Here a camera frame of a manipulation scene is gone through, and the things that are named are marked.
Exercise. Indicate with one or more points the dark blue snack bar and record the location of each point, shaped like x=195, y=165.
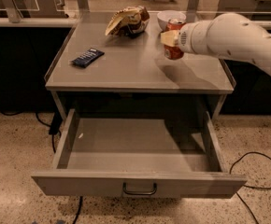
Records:
x=87, y=58

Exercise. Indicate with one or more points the grey cabinet with drawers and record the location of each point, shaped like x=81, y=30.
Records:
x=135, y=64

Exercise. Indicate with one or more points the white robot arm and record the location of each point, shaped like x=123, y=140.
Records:
x=230, y=36

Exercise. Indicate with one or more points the open grey top drawer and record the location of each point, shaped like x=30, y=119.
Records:
x=181, y=154

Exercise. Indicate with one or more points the red coke can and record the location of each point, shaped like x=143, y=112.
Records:
x=173, y=53

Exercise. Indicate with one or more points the black power adapter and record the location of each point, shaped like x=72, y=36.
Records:
x=56, y=123

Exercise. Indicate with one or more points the crumpled chip bag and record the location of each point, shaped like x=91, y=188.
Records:
x=128, y=21

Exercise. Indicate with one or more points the metal drawer handle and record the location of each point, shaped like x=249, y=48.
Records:
x=139, y=190

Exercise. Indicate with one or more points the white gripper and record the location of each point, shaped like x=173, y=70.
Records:
x=185, y=39

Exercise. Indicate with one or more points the white bowl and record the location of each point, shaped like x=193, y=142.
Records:
x=164, y=16

